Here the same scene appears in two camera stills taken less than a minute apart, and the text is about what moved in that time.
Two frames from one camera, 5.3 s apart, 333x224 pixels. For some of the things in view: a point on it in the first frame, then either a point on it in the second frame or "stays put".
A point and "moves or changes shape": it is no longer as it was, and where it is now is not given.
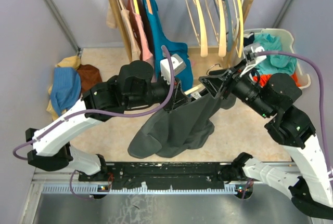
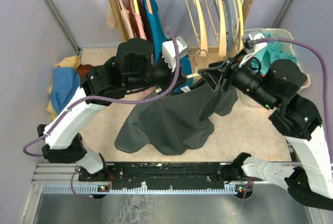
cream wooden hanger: [202, 87] -> [196, 75]
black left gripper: [178, 97] -> [181, 77]
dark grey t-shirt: [170, 134] moves or changes shape
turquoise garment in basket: [282, 65] stays put
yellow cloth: [72, 62] stays put
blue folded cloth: [65, 89] stays put
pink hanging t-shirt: [140, 27] stays put
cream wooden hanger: [221, 18] stays put
